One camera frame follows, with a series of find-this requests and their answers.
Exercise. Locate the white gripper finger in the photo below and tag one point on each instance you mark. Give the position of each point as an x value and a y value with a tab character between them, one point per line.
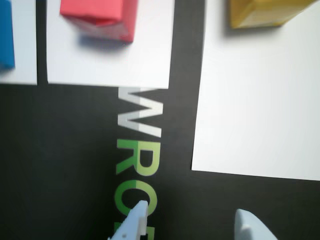
130	227
250	230

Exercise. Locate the blue paper box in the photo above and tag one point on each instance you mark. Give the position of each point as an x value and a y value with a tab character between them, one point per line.
6	32

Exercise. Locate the pink paper box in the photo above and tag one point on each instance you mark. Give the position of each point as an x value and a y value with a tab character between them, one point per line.
100	12

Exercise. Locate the yellow paper box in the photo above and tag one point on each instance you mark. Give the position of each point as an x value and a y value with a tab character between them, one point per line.
262	12

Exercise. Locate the black mat with WRO print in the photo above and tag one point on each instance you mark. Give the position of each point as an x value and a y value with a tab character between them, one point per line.
50	150

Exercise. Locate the white paper sheet marked HOME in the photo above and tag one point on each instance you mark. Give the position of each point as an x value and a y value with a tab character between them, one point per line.
250	100

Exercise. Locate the white paper sheet marked 1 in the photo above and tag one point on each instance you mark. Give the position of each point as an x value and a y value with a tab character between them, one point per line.
100	67

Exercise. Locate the white paper sheet marked 2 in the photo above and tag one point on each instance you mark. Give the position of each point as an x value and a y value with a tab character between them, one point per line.
25	50

